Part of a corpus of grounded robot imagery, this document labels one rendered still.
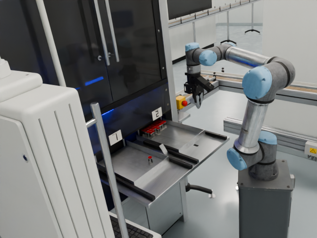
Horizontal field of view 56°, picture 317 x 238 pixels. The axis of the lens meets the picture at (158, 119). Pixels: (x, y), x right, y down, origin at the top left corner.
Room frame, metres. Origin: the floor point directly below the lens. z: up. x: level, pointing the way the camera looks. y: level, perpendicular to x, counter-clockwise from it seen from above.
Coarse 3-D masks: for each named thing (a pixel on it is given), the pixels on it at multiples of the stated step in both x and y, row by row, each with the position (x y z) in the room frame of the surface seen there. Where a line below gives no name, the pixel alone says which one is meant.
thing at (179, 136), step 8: (168, 120) 1.79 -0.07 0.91; (168, 128) 1.73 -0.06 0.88; (176, 128) 1.71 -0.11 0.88; (184, 128) 1.69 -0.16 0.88; (192, 128) 1.65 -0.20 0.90; (200, 128) 1.61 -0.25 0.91; (136, 136) 1.64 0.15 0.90; (160, 136) 1.63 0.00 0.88; (168, 136) 1.62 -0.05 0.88; (176, 136) 1.61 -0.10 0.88; (184, 136) 1.59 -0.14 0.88; (192, 136) 1.58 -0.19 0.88; (200, 136) 1.55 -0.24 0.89; (160, 144) 1.50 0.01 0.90; (168, 144) 1.52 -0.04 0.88; (176, 144) 1.51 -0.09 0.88; (184, 144) 1.44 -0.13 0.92
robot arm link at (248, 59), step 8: (224, 48) 1.47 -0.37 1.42; (232, 48) 1.44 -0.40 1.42; (224, 56) 1.46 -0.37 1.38; (232, 56) 1.40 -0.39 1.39; (240, 56) 1.36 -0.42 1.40; (248, 56) 1.32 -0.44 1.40; (256, 56) 1.29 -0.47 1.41; (264, 56) 1.27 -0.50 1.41; (240, 64) 1.36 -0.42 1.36; (248, 64) 1.31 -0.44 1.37; (256, 64) 1.26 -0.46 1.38; (264, 64) 1.23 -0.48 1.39; (288, 64) 1.12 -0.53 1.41
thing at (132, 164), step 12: (132, 144) 1.55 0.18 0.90; (120, 156) 1.46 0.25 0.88; (132, 156) 1.45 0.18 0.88; (144, 156) 1.43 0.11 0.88; (156, 156) 1.41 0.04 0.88; (168, 156) 1.35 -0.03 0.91; (120, 168) 1.35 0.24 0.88; (132, 168) 1.33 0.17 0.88; (144, 168) 1.31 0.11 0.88; (156, 168) 1.28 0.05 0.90; (132, 180) 1.18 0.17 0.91
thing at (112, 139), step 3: (117, 132) 1.45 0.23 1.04; (120, 132) 1.47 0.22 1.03; (111, 135) 1.42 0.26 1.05; (114, 135) 1.44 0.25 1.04; (117, 135) 1.45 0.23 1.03; (120, 135) 1.47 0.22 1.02; (111, 138) 1.42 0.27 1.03; (114, 138) 1.43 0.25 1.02; (117, 138) 1.45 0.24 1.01; (120, 138) 1.46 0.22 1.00; (111, 141) 1.42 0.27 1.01; (114, 141) 1.43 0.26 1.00; (117, 141) 1.45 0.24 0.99; (111, 144) 1.42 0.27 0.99
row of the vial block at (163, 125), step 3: (162, 123) 1.72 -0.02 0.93; (165, 123) 1.74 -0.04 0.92; (156, 126) 1.69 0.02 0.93; (159, 126) 1.71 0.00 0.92; (162, 126) 1.72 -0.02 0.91; (165, 126) 1.74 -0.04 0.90; (150, 129) 1.66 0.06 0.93; (153, 129) 1.66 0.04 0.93; (156, 129) 1.67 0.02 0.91; (162, 129) 1.72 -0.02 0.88; (147, 132) 1.63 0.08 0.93; (156, 132) 1.67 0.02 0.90; (147, 135) 1.63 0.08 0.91
